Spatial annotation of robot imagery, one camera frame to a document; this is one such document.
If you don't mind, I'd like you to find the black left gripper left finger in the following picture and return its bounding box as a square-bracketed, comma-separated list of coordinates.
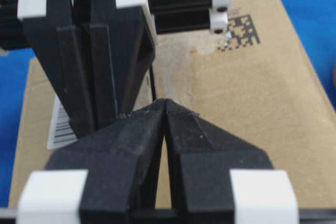
[17, 99, 164, 223]

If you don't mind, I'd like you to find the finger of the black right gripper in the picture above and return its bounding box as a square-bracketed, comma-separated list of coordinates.
[17, 0, 95, 137]
[89, 0, 157, 127]

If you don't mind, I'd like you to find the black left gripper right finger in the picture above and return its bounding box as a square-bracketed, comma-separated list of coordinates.
[165, 100, 299, 223]

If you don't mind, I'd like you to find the brown cardboard box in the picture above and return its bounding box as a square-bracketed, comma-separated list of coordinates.
[9, 0, 335, 209]

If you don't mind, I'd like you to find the white barcode label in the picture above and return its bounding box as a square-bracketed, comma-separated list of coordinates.
[47, 95, 78, 150]

